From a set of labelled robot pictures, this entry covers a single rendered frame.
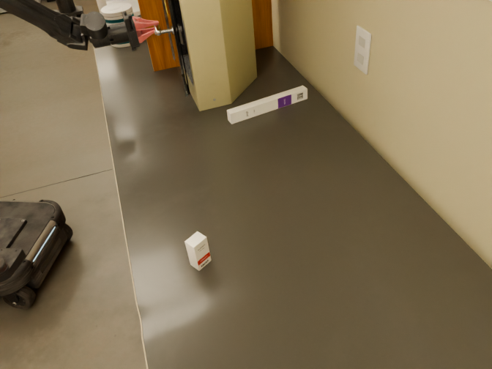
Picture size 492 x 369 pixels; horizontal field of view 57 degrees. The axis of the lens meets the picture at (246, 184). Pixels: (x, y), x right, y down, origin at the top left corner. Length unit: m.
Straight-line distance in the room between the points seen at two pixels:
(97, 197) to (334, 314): 2.09
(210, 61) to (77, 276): 1.37
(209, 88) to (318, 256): 0.71
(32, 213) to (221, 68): 1.37
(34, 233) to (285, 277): 1.60
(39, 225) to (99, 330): 0.60
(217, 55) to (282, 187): 0.50
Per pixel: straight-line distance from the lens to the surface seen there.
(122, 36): 1.46
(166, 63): 1.82
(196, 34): 1.40
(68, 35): 1.45
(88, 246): 2.52
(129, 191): 1.23
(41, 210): 2.47
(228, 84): 1.49
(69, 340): 2.19
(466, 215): 1.11
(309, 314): 0.91
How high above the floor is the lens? 1.70
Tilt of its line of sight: 40 degrees down
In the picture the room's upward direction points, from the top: 6 degrees counter-clockwise
